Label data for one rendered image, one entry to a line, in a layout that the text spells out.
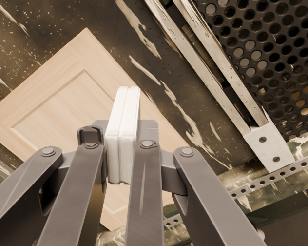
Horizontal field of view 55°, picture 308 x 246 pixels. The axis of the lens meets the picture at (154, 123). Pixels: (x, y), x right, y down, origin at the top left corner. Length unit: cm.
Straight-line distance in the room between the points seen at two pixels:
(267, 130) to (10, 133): 59
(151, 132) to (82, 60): 49
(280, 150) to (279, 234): 100
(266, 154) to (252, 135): 6
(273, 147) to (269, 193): 16
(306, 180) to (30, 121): 67
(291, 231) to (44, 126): 127
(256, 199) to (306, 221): 84
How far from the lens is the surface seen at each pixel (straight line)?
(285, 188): 81
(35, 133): 78
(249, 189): 78
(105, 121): 17
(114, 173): 15
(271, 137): 66
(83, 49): 63
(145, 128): 16
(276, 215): 148
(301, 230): 164
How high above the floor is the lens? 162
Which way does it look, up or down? 52 degrees down
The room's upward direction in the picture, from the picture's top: 63 degrees counter-clockwise
